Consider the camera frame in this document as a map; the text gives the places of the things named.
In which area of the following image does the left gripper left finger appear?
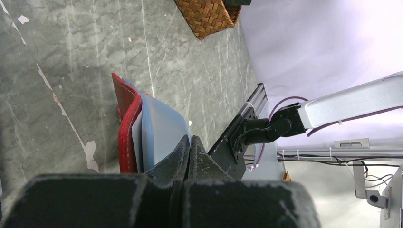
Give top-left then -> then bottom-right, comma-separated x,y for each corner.
4,136 -> 190,228

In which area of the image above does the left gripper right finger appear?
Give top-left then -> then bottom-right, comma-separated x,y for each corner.
170,135 -> 321,228

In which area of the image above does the red card holder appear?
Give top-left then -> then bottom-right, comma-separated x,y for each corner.
111,73 -> 192,173

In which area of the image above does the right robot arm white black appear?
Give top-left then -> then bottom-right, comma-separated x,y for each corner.
232,72 -> 403,152

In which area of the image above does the brown wicker basket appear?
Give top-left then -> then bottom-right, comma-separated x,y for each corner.
174,0 -> 242,40

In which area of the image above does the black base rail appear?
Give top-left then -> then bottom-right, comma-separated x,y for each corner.
208,83 -> 267,180

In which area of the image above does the aluminium frame rail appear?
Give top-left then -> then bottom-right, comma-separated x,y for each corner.
277,139 -> 403,228

